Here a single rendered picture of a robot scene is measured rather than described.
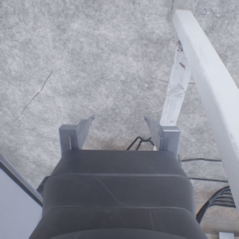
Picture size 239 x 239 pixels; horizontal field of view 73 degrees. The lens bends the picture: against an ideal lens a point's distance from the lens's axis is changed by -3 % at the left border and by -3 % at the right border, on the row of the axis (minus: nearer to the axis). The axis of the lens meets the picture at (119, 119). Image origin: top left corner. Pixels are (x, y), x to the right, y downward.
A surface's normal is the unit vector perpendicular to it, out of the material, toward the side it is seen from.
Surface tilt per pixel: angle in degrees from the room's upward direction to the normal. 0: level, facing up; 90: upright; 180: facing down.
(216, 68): 81
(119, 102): 0
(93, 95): 0
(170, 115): 0
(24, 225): 90
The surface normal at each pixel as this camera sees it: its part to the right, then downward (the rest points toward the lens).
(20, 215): 0.98, -0.03
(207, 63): 0.02, -0.63
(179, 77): -0.12, 0.65
